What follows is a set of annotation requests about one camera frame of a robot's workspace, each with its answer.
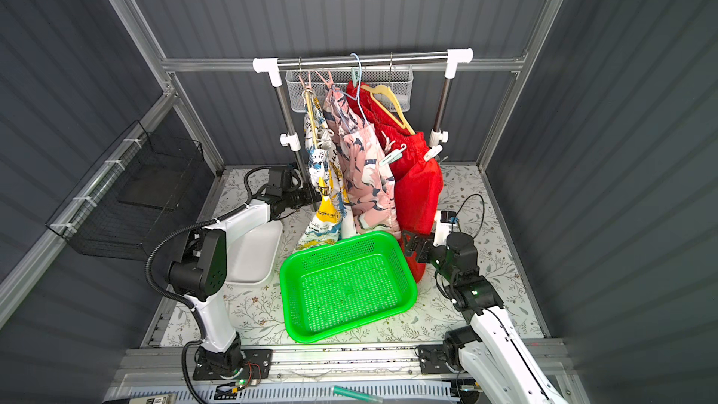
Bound pink navy patterned shorts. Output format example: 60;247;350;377
323;80;400;238

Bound white wire mesh basket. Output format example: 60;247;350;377
284;64;414;113

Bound blue yellow white printed shorts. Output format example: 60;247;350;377
297;95;346;251

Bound black corrugated cable left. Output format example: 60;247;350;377
144;165;293;404

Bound green marker pen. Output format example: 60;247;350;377
332;385;383;403

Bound steel clothes rack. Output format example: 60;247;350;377
251;47;474;209

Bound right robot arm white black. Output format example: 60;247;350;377
401;232;567;403

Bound black wire wall basket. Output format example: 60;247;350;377
47;126;213;261

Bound light green clothespin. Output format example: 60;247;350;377
380;144;407;166

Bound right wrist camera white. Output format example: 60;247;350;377
433;211;457;246

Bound yellow hanger of printed shorts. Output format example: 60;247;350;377
299;75;319;150

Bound green plastic basket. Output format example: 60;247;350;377
280;231;418;344

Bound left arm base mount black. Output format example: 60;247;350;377
192;347;274;381

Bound white plastic tray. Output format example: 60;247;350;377
226;221;283;287

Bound red shorts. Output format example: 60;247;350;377
345;80;444;284

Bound yellow hanger of red shorts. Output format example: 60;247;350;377
361;64;415;135

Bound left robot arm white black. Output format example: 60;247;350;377
166;164;318;355

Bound white clothespin on red shorts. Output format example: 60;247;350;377
424;144;443;162

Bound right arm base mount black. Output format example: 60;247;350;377
415;343;464;375

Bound light blue wire hanger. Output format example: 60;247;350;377
351;52;368;125

